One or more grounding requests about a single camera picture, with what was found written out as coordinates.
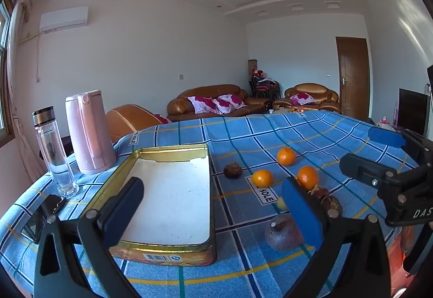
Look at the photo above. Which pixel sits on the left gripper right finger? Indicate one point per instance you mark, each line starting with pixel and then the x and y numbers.
pixel 366 270

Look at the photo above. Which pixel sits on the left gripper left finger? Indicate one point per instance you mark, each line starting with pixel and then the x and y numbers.
pixel 58 271

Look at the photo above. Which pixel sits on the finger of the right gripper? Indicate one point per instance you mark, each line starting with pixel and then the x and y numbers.
pixel 366 171
pixel 412 143

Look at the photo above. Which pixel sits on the dark mangosteen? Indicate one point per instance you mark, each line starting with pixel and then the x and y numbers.
pixel 232 171
pixel 325 199

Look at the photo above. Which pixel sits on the large orange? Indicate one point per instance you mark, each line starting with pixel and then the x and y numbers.
pixel 307 177

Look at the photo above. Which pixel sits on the small mandarin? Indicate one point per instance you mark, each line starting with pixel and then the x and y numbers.
pixel 262 178
pixel 286 156

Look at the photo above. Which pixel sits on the purple red radish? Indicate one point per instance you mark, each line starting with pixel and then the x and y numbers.
pixel 282 233

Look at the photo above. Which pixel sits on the small yellow longan fruit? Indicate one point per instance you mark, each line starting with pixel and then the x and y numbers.
pixel 281 204

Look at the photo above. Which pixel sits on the black television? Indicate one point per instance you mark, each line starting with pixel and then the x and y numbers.
pixel 413 111

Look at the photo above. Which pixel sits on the black smartphone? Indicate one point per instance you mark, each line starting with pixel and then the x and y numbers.
pixel 52 205

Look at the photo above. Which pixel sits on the brown leather armchair right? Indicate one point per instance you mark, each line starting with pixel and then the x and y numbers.
pixel 326 99

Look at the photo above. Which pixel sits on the brown leather armchair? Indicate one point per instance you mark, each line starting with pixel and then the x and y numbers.
pixel 326 99
pixel 130 118

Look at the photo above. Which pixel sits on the pink floral armchair pillow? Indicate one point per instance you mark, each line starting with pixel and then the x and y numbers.
pixel 301 99

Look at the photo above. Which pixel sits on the brown wooden door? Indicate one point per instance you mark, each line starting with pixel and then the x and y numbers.
pixel 352 54

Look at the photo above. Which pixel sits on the blue plaid tablecloth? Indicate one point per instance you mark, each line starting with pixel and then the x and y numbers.
pixel 246 266

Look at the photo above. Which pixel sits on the clear glass water bottle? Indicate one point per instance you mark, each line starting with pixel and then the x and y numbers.
pixel 53 152

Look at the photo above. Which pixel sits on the stacked dark chairs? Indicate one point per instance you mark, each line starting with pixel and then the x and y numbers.
pixel 265 89

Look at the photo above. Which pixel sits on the gold metal tin tray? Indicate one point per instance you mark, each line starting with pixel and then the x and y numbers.
pixel 174 223

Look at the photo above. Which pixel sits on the pink electric kettle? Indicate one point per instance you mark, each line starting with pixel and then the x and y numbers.
pixel 89 133

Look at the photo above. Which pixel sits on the pink floral pillow right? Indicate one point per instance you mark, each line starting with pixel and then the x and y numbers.
pixel 225 104

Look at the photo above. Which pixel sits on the tall decorated vase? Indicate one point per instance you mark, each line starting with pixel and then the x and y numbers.
pixel 252 68

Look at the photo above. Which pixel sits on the pink floral pillow left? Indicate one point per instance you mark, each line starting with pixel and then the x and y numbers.
pixel 203 105

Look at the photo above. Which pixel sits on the brown leather armchair near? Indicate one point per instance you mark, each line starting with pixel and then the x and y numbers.
pixel 130 118

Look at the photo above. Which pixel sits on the brown leather long sofa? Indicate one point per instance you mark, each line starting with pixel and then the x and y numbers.
pixel 180 109

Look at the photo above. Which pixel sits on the window with frame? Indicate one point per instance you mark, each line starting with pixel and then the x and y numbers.
pixel 7 133

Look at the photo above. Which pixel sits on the white wall air conditioner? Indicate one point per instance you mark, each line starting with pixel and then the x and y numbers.
pixel 64 19

